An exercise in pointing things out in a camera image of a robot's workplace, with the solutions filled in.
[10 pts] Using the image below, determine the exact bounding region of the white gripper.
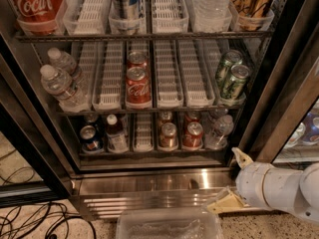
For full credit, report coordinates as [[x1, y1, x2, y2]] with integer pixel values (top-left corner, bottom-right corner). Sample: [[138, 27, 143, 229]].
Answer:
[[205, 147, 304, 214]]

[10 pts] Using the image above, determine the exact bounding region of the red coke can bottom front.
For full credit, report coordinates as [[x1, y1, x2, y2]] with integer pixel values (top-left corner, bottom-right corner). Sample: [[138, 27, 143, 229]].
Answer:
[[182, 121, 203, 149]]

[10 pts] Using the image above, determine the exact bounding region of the red coke can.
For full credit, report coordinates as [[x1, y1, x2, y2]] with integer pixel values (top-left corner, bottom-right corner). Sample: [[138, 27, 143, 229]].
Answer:
[[183, 111, 201, 125], [128, 51, 149, 70], [126, 67, 152, 109], [182, 121, 203, 149]]

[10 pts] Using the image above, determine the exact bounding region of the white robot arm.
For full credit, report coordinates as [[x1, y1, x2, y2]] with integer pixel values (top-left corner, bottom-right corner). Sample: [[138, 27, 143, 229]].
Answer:
[[205, 147, 319, 224]]

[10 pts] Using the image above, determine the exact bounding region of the fridge glass door right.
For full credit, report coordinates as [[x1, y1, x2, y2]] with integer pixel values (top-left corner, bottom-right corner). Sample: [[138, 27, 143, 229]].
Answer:
[[237, 0, 319, 169]]

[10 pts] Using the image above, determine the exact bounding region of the red coke can bottom rear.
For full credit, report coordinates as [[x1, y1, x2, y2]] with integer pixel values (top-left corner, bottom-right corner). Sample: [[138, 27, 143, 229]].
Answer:
[[183, 111, 201, 125]]

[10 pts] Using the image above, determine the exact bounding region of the white can behind right door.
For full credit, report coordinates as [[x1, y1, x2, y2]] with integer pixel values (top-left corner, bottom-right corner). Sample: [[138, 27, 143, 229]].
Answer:
[[285, 122, 305, 148]]

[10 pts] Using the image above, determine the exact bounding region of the orange can bottom front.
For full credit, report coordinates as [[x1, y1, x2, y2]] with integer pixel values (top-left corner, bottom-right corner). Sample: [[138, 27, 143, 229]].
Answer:
[[159, 122, 177, 150]]

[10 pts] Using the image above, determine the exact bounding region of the orange can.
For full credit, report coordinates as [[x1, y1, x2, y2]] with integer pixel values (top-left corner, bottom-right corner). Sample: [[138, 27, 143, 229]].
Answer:
[[158, 112, 173, 126], [159, 122, 177, 150]]

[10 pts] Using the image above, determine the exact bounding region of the blue can behind right door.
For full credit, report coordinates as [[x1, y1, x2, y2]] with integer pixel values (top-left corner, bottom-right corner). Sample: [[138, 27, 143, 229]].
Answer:
[[301, 113, 319, 145]]

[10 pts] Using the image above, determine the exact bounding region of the green can middle front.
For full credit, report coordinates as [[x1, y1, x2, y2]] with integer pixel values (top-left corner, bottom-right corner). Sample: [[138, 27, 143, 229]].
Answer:
[[220, 65, 251, 100]]

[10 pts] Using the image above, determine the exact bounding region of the green can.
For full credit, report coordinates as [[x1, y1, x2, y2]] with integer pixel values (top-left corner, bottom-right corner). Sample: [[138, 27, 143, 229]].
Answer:
[[215, 50, 243, 87], [220, 65, 251, 100]]

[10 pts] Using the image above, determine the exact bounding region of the orange can bottom rear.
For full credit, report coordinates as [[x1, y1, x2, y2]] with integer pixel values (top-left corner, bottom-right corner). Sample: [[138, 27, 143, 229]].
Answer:
[[158, 112, 173, 126]]

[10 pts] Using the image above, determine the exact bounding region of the white empty tray bottom shelf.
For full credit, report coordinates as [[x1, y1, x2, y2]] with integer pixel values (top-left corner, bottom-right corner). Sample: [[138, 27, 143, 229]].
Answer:
[[133, 114, 154, 152]]

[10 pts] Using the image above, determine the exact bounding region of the green can middle rear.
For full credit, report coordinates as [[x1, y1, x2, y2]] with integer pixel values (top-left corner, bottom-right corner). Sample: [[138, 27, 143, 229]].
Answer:
[[215, 50, 243, 87]]

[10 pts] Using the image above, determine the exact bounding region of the red coke can middle front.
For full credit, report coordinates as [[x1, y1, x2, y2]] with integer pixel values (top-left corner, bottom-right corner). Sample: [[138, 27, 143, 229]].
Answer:
[[126, 67, 152, 109]]

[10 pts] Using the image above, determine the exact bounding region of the blue pepsi can bottom front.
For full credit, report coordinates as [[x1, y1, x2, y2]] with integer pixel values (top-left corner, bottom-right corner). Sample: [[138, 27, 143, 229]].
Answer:
[[80, 125, 104, 152]]

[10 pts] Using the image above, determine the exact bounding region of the blue pepsi can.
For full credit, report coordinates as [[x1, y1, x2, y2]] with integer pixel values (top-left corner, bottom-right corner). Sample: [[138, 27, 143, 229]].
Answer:
[[84, 114, 104, 134], [80, 125, 104, 152]]

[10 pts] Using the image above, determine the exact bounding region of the red coke can middle rear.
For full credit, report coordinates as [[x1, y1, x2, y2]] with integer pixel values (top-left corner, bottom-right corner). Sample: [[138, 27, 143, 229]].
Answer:
[[128, 51, 149, 70]]

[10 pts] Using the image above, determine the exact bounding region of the blue pepsi can bottom rear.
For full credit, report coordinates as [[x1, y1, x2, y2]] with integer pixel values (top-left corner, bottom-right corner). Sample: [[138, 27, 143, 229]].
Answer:
[[84, 114, 104, 134]]

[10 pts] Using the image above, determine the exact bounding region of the gold brown can top shelf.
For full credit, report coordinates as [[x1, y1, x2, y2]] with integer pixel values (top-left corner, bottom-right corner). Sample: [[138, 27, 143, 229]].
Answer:
[[230, 0, 274, 32]]

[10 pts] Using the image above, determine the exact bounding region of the clear water bottle top shelf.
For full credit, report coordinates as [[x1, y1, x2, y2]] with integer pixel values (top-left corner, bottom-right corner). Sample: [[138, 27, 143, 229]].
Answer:
[[192, 0, 235, 22]]

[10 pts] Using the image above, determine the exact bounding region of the silver blue can top shelf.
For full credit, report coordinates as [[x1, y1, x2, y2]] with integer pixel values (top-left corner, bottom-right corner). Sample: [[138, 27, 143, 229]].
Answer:
[[112, 0, 141, 20]]

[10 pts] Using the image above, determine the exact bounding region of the black fridge door left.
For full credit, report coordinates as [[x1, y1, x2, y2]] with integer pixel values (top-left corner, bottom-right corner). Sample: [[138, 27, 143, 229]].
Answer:
[[0, 37, 72, 207]]

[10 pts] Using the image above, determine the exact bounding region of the large coke can top shelf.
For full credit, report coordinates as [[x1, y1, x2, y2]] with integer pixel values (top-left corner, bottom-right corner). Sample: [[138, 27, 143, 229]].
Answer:
[[13, 0, 67, 36]]

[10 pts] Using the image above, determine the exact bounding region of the clear water bottle bottom front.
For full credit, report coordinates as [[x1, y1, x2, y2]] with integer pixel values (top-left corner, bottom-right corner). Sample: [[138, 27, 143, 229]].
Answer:
[[205, 115, 234, 150]]

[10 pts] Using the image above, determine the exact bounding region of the clear water bottle bottom rear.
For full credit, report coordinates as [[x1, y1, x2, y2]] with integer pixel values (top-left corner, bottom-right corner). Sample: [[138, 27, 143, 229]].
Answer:
[[208, 108, 228, 121]]

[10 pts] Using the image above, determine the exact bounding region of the clear plastic bin on floor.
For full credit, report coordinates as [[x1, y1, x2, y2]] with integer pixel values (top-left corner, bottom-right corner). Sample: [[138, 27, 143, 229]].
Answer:
[[116, 207, 224, 239]]

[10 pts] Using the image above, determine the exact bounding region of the white empty tray middle centre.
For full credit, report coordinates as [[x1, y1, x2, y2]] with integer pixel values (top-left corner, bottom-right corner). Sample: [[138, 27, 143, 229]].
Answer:
[[154, 40, 183, 109]]

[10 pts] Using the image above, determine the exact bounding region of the white empty tray middle right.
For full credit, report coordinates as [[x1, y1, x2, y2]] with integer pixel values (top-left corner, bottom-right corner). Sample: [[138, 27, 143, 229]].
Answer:
[[176, 40, 215, 108]]

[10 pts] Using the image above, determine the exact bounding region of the dark drink bottle white cap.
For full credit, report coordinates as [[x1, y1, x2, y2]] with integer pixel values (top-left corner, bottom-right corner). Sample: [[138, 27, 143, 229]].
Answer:
[[106, 114, 128, 151]]

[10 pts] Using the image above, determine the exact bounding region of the white empty tray middle left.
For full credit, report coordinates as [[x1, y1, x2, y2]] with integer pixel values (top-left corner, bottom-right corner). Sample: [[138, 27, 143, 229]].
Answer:
[[92, 42, 124, 112]]

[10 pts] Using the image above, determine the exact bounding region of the white empty tray top centre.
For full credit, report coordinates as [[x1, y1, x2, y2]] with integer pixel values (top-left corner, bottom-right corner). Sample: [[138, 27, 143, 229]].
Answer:
[[152, 0, 189, 34]]

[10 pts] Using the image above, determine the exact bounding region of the water bottle middle front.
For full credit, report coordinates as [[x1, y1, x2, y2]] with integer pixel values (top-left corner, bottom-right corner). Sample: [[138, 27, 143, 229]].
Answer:
[[40, 65, 89, 113]]

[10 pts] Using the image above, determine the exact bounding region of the water bottle middle rear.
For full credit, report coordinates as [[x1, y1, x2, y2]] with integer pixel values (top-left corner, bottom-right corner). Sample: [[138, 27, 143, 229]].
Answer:
[[47, 48, 86, 85]]

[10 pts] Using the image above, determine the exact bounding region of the white empty tray top left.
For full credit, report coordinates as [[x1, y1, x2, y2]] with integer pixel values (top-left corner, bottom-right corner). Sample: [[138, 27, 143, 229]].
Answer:
[[63, 0, 111, 36]]

